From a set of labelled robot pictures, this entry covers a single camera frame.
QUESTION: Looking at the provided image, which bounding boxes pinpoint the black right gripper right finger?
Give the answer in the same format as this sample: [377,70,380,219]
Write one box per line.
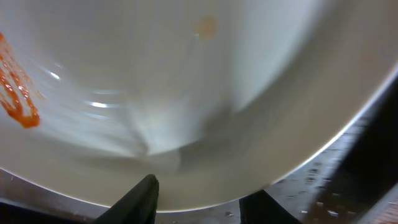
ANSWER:
[239,190,301,224]

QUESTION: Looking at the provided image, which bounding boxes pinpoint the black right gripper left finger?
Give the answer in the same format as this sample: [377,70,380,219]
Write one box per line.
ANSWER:
[92,174,159,224]

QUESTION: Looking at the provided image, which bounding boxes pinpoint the cream plate with sauce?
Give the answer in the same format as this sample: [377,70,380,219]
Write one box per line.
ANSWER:
[1,1,397,212]

